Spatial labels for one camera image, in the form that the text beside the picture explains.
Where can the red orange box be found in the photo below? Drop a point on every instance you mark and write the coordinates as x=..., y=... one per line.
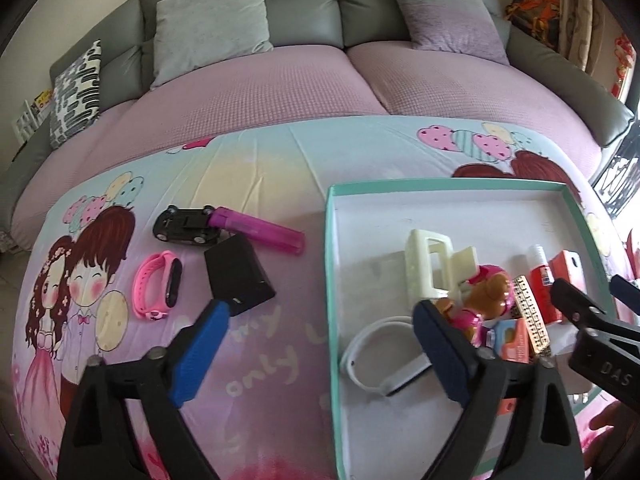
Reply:
x=567, y=270

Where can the red hanging decoration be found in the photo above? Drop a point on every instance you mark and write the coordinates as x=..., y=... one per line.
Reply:
x=625, y=70

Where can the pink toy puppy figure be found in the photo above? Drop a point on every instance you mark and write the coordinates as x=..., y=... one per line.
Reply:
x=492, y=290

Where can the purple grey cushion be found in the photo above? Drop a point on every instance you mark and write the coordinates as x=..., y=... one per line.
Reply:
x=445, y=15

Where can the teal cardboard tray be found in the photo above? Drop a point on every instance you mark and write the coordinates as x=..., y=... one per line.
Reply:
x=375, y=270

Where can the orange patterned bag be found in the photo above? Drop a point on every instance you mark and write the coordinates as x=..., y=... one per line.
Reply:
x=535, y=15

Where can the person's right hand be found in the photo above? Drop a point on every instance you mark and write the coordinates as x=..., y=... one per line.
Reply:
x=607, y=420

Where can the pink waffle sofa cover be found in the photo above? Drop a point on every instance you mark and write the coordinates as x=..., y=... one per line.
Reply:
x=250, y=85

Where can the black toy car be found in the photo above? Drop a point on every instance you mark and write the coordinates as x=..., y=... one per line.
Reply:
x=172, y=225

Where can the dark ornate metal frame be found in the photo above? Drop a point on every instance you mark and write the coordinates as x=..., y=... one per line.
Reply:
x=615, y=180

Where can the white slatted rack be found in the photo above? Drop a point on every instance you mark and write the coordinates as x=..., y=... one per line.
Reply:
x=25, y=122

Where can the pink translucent lighter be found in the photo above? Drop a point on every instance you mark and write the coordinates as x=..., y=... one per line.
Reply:
x=260, y=230

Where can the cream plastic hair clip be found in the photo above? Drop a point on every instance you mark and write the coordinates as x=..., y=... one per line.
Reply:
x=417, y=265

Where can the black rectangular box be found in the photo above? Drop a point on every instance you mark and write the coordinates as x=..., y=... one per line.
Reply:
x=235, y=270

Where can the red bottle white cap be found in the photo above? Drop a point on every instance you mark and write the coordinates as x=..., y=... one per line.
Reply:
x=542, y=275

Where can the grey sofa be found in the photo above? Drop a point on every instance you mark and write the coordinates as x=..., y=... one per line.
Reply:
x=310, y=10

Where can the printed cartoon blanket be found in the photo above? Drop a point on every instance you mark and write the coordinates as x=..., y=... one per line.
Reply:
x=280, y=185

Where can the black white patterned cushion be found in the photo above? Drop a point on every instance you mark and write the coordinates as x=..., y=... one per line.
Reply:
x=75, y=95

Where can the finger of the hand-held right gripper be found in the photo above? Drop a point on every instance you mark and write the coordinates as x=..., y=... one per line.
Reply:
x=627, y=291
x=580, y=305

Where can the pink smart watch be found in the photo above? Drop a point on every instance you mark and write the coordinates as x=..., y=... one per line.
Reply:
x=145, y=280

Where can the beige patterned curtain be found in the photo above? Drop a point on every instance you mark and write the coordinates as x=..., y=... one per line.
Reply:
x=580, y=20

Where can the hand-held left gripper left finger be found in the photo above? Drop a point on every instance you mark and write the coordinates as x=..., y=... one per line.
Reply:
x=197, y=355

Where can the white smart watch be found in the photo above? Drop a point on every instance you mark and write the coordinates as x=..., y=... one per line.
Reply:
x=407, y=366

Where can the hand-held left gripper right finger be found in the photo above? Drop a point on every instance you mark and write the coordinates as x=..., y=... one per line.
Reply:
x=442, y=355

